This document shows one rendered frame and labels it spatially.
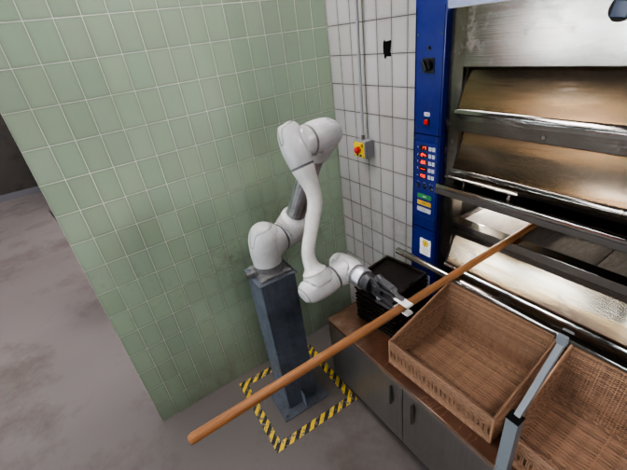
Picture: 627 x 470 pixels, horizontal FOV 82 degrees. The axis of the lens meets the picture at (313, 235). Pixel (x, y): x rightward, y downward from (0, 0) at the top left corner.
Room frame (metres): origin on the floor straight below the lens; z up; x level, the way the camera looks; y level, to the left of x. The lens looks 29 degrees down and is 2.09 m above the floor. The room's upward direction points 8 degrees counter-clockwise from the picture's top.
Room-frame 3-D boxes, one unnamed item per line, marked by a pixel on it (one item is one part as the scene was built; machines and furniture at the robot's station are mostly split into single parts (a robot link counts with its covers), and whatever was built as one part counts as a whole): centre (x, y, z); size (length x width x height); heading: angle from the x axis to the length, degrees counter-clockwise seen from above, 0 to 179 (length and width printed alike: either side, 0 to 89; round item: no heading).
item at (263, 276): (1.61, 0.28, 1.03); 0.22 x 0.18 x 0.06; 118
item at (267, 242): (1.63, 0.25, 1.17); 0.18 x 0.16 x 0.22; 134
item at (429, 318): (1.16, -0.64, 0.72); 0.56 x 0.49 x 0.28; 32
